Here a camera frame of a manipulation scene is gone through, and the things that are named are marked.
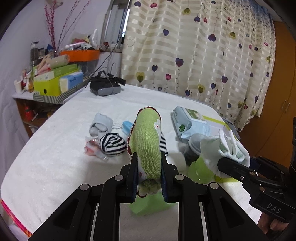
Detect white mint sock bundle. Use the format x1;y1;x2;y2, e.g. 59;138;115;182
200;129;251;178

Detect black white striped sock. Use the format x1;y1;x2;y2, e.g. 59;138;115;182
159;133;168;156
99;133;126;156

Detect red snack plastic packet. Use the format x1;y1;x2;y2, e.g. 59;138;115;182
84;137;108;161

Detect green rabbit towel roll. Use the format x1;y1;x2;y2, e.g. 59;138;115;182
127;106;162;198

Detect right hand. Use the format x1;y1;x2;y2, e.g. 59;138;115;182
257;213;288;234

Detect white box green rim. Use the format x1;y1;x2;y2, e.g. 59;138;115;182
129;129;250;216

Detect green plastic lid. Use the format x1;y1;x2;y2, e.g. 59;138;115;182
188;156;214;184

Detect round grey lidded container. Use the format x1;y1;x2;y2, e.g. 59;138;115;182
183;133;206;166

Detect wooden wardrobe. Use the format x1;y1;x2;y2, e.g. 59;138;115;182
240;22;295;167

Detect white plush bed cover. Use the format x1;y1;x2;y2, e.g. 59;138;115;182
0;83;262;235

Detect blue face mask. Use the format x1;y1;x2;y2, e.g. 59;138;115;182
112;120;133;136

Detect blue wet wipes pack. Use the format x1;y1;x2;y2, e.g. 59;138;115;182
171;106;211;143

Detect grey sock bundle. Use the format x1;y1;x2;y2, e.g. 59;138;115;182
89;113;113;138

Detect black grey VR headset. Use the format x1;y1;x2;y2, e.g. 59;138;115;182
89;70;126;96

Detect striped storage tray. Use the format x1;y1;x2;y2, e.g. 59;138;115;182
33;78;89;104

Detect heart pattern cream curtain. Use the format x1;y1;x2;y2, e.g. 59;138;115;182
121;0;276;131

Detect green cardboard box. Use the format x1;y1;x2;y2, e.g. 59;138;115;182
33;64;78;96

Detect orange tray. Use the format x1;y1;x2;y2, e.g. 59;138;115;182
60;50;100;62

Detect dark glass jar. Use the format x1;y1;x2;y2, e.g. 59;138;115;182
30;41;39;67

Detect pink dried flower branches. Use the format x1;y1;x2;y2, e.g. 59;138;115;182
44;1;95;56

